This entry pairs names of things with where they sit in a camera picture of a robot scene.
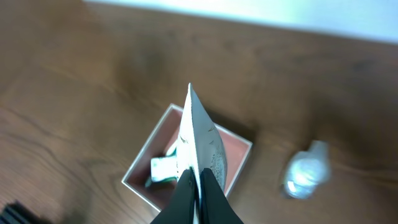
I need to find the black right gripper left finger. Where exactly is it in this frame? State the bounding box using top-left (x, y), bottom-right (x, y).
top-left (151, 169), bottom-right (197, 224)

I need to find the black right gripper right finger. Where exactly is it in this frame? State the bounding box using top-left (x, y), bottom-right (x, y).
top-left (200, 168), bottom-right (243, 224)

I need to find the green Dettol soap pack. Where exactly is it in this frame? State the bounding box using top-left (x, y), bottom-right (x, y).
top-left (144, 156), bottom-right (178, 188)

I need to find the white Pantene tube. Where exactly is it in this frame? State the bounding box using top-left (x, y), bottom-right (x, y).
top-left (175, 82), bottom-right (228, 200)

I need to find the clear foam pump soap bottle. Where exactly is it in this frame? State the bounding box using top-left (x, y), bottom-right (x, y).
top-left (282, 140), bottom-right (331, 199)

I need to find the white box with red interior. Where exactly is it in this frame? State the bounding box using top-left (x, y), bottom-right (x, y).
top-left (122, 104), bottom-right (252, 211)

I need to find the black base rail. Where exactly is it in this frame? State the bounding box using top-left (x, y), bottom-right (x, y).
top-left (1, 203), bottom-right (39, 224)

